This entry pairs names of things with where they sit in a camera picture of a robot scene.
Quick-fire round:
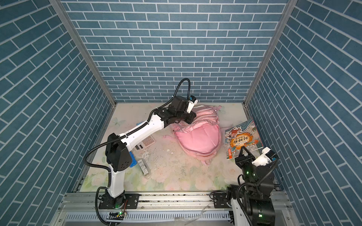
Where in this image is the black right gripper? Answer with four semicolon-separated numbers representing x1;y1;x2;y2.
235;145;257;194

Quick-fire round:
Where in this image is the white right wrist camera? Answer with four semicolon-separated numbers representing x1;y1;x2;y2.
252;147;279;167

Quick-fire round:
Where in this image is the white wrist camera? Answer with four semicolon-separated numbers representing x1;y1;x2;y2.
252;147;279;167
186;95;198;114

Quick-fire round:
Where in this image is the pink school backpack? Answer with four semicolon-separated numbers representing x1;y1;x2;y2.
162;105;222;165

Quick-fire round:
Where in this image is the black corrugated right cable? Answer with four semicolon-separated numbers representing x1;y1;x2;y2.
236;158;281;226

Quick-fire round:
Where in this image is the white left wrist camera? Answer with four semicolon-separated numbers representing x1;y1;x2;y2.
186;95;198;114

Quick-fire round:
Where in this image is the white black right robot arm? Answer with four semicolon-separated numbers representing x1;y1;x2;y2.
209;147;280;226

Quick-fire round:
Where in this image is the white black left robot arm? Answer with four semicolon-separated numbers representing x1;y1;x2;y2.
83;96;198;209

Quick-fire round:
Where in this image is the white pink calculator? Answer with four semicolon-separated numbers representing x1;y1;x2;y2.
135;136;156;151

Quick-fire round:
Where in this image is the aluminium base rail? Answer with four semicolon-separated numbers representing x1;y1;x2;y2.
49;191;300;226

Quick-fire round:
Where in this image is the colourful illustrated children's book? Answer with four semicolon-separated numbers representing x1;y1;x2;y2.
224;119;264;160

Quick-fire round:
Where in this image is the blue pencil case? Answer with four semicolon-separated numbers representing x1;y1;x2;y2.
129;151;137;168

